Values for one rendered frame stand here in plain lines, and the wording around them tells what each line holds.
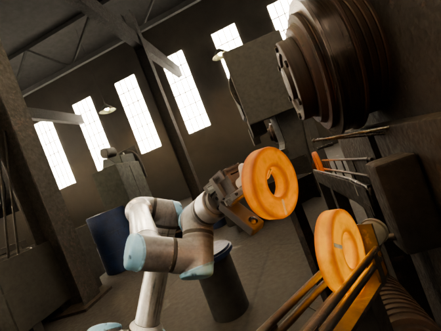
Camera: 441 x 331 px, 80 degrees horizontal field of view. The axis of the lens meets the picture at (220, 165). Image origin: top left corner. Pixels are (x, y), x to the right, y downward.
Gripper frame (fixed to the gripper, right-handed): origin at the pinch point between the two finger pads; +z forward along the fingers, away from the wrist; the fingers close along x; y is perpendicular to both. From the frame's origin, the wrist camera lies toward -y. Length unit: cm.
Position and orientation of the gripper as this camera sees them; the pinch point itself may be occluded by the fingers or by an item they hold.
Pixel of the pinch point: (268, 175)
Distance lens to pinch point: 57.1
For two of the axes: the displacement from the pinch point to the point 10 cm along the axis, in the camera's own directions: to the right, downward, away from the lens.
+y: -5.2, -8.3, 1.9
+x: 6.9, -2.8, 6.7
